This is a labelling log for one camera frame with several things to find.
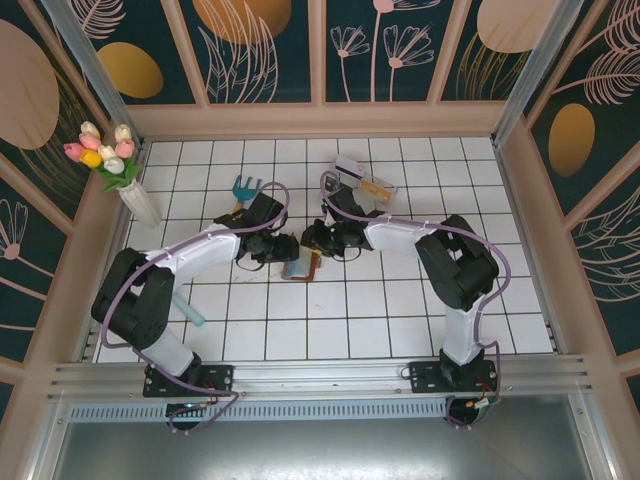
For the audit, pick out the brown leather card holder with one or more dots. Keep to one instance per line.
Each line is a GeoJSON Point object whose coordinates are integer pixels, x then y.
{"type": "Point", "coordinates": [318, 267]}

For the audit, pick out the clear acrylic card organizer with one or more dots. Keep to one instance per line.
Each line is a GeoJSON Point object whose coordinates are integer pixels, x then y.
{"type": "Point", "coordinates": [372, 176]}

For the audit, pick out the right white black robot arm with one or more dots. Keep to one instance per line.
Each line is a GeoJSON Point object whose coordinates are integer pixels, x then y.
{"type": "Point", "coordinates": [400, 235]}

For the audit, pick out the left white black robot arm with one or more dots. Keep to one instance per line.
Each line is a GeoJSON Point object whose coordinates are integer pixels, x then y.
{"type": "Point", "coordinates": [200, 250]}

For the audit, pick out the light blue card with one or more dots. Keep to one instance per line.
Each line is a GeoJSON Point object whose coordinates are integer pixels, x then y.
{"type": "Point", "coordinates": [297, 269]}

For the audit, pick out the plain orange card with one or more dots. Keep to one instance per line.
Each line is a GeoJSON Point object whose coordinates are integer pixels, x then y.
{"type": "Point", "coordinates": [376, 191]}

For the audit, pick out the white card with dark stripe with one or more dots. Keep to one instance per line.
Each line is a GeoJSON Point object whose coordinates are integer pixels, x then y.
{"type": "Point", "coordinates": [350, 167]}

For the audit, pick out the light teal plastic tool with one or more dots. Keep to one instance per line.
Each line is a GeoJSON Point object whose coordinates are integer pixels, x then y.
{"type": "Point", "coordinates": [192, 312]}

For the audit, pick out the white ribbed vase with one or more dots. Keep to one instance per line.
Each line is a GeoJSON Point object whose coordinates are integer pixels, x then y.
{"type": "Point", "coordinates": [142, 207]}

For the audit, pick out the green artificial tulip leaves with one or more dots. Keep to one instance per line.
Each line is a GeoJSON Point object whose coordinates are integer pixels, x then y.
{"type": "Point", "coordinates": [122, 176]}

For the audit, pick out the pink artificial tulip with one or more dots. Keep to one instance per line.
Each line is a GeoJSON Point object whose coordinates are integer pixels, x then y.
{"type": "Point", "coordinates": [90, 142]}
{"type": "Point", "coordinates": [73, 149]}
{"type": "Point", "coordinates": [125, 147]}

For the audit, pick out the white artificial tulip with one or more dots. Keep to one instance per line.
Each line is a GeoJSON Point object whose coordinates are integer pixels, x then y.
{"type": "Point", "coordinates": [106, 151]}
{"type": "Point", "coordinates": [114, 165]}

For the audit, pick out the cream artificial tulip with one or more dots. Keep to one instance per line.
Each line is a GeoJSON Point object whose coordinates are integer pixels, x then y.
{"type": "Point", "coordinates": [123, 132]}
{"type": "Point", "coordinates": [91, 128]}

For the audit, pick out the yellow artificial tulip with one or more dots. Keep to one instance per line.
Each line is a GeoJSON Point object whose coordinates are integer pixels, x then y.
{"type": "Point", "coordinates": [90, 158]}

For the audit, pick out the green circuit board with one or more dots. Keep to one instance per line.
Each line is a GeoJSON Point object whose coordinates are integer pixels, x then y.
{"type": "Point", "coordinates": [484, 404]}

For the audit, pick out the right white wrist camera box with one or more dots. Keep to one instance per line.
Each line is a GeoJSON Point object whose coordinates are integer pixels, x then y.
{"type": "Point", "coordinates": [327, 214]}

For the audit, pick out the aluminium frame rail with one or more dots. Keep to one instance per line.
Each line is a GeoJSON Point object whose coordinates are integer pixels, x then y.
{"type": "Point", "coordinates": [320, 375]}

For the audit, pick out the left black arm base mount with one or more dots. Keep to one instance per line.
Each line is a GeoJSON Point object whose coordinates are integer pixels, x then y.
{"type": "Point", "coordinates": [220, 377]}

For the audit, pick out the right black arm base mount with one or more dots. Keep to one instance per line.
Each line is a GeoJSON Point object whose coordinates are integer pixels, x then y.
{"type": "Point", "coordinates": [425, 377]}

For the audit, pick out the aluminium corner post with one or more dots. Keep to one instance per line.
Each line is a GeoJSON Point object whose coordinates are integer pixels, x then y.
{"type": "Point", "coordinates": [540, 65]}
{"type": "Point", "coordinates": [93, 65]}

